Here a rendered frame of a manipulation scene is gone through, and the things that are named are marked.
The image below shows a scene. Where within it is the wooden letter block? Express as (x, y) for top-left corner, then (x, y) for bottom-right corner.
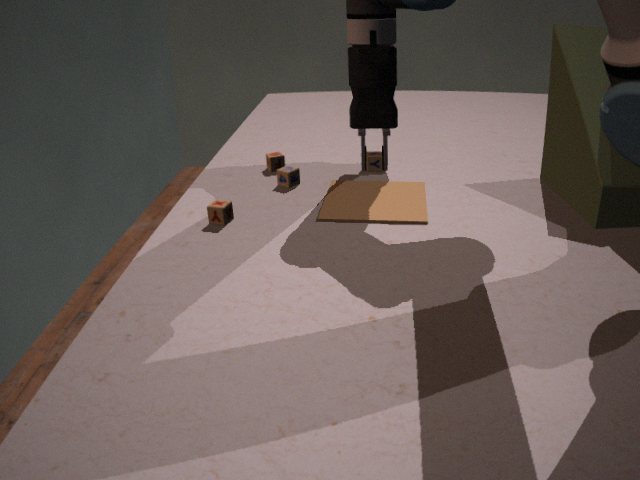
(207, 200), (234, 226)
(266, 152), (285, 172)
(366, 152), (383, 171)
(277, 165), (300, 188)

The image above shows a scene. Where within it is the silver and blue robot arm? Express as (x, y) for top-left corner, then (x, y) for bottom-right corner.
(346, 0), (640, 167)

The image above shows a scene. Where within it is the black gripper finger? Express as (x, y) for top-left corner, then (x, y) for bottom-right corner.
(382, 128), (390, 171)
(358, 129), (367, 171)

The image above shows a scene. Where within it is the tan flat mat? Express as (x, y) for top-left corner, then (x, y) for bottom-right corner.
(317, 180), (428, 225)

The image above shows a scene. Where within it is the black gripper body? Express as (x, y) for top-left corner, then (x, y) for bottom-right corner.
(347, 18), (398, 129)

